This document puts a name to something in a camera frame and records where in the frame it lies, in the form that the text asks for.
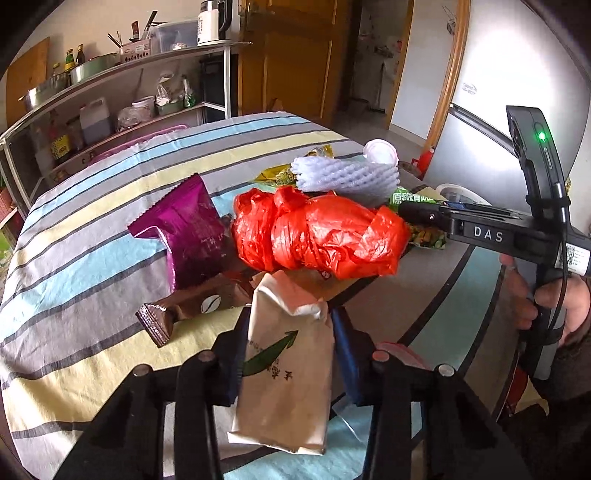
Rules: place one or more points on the white electric kettle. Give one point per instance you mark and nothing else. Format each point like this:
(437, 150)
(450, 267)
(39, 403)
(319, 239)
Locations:
(210, 25)

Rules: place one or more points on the purple foil wrapper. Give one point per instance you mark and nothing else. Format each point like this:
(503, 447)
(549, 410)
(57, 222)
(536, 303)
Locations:
(194, 230)

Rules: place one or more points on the yellow snack wrapper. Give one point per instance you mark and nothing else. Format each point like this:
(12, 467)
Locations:
(274, 176)

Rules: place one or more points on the green foil packet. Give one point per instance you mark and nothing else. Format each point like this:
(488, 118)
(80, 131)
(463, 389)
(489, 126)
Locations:
(189, 94)

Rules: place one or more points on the green metal pot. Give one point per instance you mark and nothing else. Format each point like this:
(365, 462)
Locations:
(94, 69)

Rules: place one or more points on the yellow capped sauce bottle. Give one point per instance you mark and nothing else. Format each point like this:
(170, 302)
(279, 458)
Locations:
(69, 60)

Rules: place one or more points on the white plastic bag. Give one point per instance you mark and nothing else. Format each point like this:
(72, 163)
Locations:
(166, 87)

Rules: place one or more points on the person's right forearm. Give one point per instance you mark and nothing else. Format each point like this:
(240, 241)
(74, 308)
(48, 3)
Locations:
(570, 369)

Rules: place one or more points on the clear bag of food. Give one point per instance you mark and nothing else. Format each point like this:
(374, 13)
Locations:
(127, 120)

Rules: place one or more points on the white metal shelf rack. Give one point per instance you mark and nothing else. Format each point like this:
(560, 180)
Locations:
(138, 62)

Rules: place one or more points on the wooden door frame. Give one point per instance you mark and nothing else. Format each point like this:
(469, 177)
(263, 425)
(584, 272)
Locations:
(455, 60)

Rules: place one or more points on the brown coffee packet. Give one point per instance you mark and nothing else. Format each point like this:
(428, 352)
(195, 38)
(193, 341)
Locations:
(198, 307)

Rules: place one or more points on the pink plastic basin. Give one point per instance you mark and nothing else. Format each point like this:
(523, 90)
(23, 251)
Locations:
(138, 141)

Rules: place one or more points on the pink utensil basket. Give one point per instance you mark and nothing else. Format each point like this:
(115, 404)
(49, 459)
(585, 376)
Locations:
(136, 51)

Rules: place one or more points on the clear plastic storage box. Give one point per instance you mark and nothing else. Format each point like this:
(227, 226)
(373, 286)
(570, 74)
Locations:
(175, 34)

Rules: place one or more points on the wooden door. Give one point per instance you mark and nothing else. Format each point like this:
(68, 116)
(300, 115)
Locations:
(295, 60)

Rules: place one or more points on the white plastic jug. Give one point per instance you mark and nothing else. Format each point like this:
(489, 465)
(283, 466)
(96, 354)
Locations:
(94, 122)

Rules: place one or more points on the red thermos flask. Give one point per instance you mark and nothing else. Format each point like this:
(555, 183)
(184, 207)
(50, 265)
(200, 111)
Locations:
(425, 161)

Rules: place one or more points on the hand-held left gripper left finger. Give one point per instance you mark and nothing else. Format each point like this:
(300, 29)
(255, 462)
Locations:
(231, 364)

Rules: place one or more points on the wooden cutting board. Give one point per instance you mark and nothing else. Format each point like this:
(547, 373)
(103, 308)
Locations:
(27, 74)

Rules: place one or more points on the beige paper packet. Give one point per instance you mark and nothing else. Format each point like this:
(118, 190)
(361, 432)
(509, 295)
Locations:
(286, 369)

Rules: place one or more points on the steel basin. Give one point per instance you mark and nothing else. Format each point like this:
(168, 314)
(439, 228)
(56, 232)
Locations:
(44, 92)

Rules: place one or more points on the clear plastic container pink lid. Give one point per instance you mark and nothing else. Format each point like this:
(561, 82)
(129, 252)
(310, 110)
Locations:
(379, 152)

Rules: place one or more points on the person's right hand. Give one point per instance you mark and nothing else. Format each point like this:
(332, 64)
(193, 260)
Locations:
(519, 295)

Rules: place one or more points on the white plastic tub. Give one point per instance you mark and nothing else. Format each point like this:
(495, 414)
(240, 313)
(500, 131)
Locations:
(144, 106)

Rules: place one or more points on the green plastic basket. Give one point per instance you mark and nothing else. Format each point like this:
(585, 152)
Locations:
(168, 108)

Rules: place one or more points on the white foam fruit net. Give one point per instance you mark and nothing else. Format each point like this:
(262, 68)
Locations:
(346, 177)

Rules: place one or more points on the striped tablecloth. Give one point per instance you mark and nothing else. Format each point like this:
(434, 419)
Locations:
(115, 258)

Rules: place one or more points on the dark sauce bottle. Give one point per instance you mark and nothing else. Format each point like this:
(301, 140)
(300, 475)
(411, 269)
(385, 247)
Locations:
(81, 54)

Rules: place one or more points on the cooking oil bottle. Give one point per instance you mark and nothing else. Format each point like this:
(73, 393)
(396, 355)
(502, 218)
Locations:
(60, 141)

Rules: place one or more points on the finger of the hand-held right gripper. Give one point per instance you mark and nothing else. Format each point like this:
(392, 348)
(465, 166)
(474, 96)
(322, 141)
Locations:
(485, 211)
(422, 213)

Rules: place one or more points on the green snack packet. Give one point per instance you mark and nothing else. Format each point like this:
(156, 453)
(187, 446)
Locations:
(427, 237)

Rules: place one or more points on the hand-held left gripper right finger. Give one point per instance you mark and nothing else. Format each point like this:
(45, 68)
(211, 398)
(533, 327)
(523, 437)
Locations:
(348, 360)

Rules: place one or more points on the silver refrigerator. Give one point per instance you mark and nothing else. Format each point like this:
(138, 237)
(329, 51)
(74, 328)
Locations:
(498, 83)

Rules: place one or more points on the red plastic bag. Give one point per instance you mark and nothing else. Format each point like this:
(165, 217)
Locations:
(323, 235)

